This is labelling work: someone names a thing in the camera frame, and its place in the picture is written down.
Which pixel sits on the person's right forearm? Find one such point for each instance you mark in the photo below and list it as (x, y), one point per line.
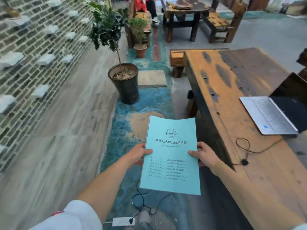
(251, 198)

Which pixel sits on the white shirt sleeve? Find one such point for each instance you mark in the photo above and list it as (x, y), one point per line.
(69, 216)

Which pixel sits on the small terracotta plant pot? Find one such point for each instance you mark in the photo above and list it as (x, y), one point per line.
(140, 50)

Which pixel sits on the wooden bench with backrest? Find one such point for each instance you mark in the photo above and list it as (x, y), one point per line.
(224, 20)

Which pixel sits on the silver laptop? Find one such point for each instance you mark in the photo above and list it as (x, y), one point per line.
(278, 110)

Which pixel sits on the small wooden stool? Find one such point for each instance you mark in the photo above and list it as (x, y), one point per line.
(177, 61)

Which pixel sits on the person's right thumb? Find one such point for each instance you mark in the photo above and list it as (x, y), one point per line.
(193, 153)

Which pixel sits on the square stone floor slab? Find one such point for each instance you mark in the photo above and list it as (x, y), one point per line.
(151, 78)

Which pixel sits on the tall green potted tree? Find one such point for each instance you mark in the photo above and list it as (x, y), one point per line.
(108, 28)

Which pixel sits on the light blue paper booklet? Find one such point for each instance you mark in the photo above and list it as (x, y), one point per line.
(171, 155)

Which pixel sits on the dark wooden table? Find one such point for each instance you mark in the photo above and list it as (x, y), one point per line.
(183, 15)

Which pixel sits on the person's right hand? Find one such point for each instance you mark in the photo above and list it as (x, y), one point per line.
(208, 156)

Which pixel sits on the long wooden table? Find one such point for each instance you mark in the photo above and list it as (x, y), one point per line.
(251, 112)

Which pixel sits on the small green potted shrub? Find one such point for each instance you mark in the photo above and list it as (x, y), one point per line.
(138, 28)

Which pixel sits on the white power strip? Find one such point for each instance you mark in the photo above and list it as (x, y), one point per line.
(123, 221)

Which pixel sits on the person's left thumb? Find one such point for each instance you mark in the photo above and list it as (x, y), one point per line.
(147, 152)

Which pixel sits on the large black plant pot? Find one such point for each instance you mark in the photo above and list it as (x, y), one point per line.
(124, 85)

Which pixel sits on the person's left hand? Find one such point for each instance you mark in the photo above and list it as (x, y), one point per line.
(136, 154)

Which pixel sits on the wooden tea tray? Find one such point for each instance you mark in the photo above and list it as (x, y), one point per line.
(179, 4)

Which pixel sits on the person's left forearm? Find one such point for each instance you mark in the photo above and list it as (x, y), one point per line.
(105, 186)

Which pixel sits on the group of white wall blocks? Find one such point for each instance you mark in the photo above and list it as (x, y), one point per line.
(40, 45)

